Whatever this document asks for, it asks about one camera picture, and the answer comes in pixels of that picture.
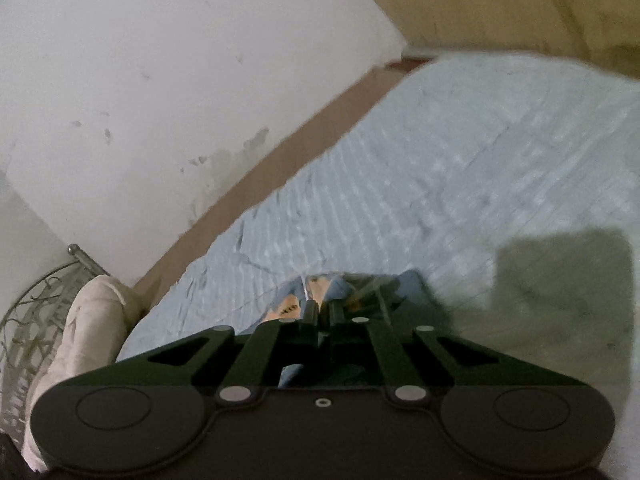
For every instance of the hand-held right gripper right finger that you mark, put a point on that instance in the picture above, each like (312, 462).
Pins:
(336, 318)

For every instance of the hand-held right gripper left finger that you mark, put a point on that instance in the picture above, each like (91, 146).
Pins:
(311, 318)

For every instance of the blue orange printed pants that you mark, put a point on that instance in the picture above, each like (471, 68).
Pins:
(345, 285)

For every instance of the brown wooden bed frame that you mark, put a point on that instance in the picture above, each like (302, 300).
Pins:
(280, 160)

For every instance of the light blue quilted blanket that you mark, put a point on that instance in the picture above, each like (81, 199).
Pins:
(450, 160)

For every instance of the light wooden wardrobe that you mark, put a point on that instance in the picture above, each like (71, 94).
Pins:
(500, 5)

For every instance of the cream white pillow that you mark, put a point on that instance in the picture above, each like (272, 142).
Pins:
(90, 325)

